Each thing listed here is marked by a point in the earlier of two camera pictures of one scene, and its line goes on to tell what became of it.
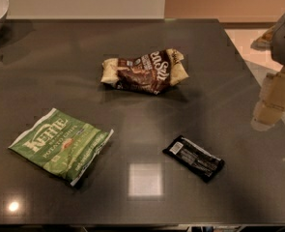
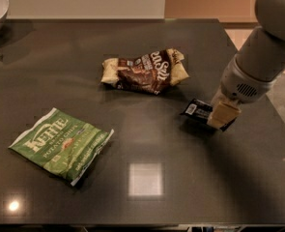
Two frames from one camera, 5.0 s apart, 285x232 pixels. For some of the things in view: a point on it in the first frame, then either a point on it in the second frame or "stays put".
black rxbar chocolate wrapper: (194, 158) → (197, 113)
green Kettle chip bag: (63, 144) stays put
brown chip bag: (151, 72) stays put
